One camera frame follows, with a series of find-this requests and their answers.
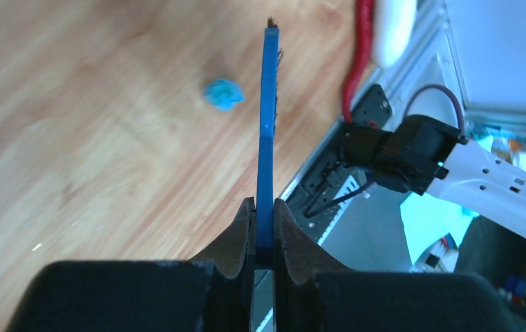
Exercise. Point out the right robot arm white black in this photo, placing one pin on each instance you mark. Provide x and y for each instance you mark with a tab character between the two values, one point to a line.
425	155

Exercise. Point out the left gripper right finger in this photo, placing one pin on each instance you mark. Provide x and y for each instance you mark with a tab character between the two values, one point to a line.
297	260

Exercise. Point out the blue paper scrap right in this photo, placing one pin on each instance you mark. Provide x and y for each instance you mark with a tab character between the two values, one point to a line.
223	94

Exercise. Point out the red chili pepper toy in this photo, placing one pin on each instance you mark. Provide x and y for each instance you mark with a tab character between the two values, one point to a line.
364	10

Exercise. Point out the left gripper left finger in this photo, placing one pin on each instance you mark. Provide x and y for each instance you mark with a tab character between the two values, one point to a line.
228	304

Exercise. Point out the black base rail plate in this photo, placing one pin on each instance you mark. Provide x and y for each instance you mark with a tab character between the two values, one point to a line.
328	183

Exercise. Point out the blue hand brush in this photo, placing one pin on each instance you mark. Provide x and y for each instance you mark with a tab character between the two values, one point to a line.
265	173

